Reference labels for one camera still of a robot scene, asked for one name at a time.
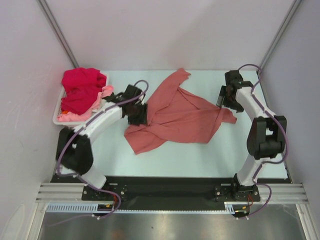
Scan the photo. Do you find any white plastic laundry basket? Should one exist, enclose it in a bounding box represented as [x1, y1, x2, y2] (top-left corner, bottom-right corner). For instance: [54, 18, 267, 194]
[52, 67, 114, 127]

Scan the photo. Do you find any left aluminium corner post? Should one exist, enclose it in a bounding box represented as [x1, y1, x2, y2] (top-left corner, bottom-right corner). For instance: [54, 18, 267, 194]
[36, 0, 79, 68]

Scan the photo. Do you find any aluminium corner post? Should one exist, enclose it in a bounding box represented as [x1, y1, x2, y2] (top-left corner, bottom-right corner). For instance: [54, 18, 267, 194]
[256, 0, 303, 75]
[36, 0, 79, 68]

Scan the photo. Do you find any light pink t shirt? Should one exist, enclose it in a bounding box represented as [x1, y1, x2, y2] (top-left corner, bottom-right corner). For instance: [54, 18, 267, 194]
[53, 85, 114, 123]

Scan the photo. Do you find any white slotted cable duct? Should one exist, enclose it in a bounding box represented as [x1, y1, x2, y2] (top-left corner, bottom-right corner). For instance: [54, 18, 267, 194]
[46, 203, 249, 214]

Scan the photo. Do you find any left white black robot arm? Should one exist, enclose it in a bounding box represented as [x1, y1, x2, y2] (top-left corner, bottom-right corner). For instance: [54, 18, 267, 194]
[56, 80, 149, 200]

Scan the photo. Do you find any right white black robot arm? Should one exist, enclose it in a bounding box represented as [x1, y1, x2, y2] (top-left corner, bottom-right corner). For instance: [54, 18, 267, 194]
[215, 70, 287, 202]

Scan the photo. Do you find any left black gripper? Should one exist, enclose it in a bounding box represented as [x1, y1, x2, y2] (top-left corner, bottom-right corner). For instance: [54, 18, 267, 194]
[126, 102, 148, 127]

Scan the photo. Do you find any right aluminium corner post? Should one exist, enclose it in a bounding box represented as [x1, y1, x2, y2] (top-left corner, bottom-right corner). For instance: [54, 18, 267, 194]
[256, 0, 303, 75]

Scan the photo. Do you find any aluminium front rail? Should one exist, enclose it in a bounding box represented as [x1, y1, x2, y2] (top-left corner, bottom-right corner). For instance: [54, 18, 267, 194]
[35, 183, 309, 204]

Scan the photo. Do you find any crimson red t shirt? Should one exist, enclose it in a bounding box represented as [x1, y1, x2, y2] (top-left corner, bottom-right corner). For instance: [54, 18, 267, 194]
[60, 67, 107, 115]

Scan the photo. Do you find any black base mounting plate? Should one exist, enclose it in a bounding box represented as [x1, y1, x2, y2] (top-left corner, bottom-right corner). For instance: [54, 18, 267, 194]
[51, 174, 293, 211]

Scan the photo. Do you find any salmon pink t shirt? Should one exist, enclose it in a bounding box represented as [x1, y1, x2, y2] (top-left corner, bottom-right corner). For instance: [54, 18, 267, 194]
[124, 68, 237, 155]

